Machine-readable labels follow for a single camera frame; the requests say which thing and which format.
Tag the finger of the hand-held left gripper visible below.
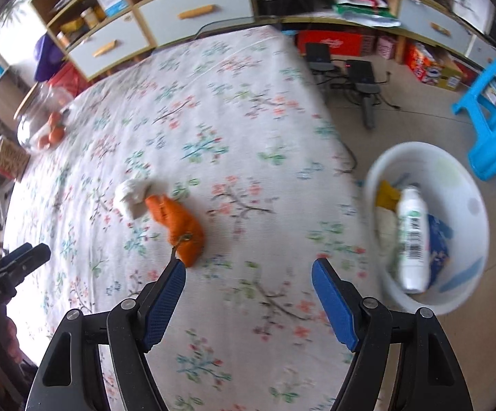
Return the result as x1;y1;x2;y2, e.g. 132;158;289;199
0;243;32;275
0;244;52;292

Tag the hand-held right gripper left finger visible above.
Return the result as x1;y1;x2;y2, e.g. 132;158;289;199
27;259;186;411

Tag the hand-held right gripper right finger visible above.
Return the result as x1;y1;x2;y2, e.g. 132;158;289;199
311;259;475;411

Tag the orange plush toy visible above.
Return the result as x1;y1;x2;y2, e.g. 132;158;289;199
145;195;206;268

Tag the grey mesh packet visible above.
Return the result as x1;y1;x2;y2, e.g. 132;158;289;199
379;210;400;270

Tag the white plastic bottle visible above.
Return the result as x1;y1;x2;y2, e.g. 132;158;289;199
396;186;431;294

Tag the yellow wrapper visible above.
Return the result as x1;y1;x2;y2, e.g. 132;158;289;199
375;180;403;211

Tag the white plastic basin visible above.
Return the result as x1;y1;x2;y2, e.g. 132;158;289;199
365;141;488;317

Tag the clear container with brown contents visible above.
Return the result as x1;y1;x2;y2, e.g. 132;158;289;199
0;133;32;180

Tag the white crumpled tissue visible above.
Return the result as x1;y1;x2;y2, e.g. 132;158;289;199
115;179;152;220

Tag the clear glass jar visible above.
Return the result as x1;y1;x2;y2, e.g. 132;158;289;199
14;81;75;155

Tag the floral tablecloth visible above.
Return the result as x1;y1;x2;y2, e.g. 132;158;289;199
2;26;386;411

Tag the purple bag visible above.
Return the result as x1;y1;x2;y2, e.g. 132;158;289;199
34;34;66;82

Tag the blue plastic stool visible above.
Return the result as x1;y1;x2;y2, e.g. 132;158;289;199
451;53;496;198

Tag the black device with red light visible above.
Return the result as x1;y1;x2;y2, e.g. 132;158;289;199
346;60;379;92

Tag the orange snack carton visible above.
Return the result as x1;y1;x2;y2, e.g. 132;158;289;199
404;43;443;84

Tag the cardboard box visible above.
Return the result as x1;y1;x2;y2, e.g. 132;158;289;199
438;58;475;90

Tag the red box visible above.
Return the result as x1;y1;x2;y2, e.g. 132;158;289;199
296;30;377;58

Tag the blue and white box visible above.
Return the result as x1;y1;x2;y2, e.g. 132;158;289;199
94;0;131;18

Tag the green and white bag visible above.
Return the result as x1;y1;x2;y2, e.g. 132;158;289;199
331;2;403;28

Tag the small grey desk drawer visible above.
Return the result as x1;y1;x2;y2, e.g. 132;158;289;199
466;34;496;69

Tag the wooden cabinet with drawers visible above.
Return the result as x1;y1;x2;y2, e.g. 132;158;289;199
248;0;496;69

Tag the grey drawer with wooden handle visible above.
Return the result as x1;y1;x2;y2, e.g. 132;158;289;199
137;0;255;48
66;15;150;80

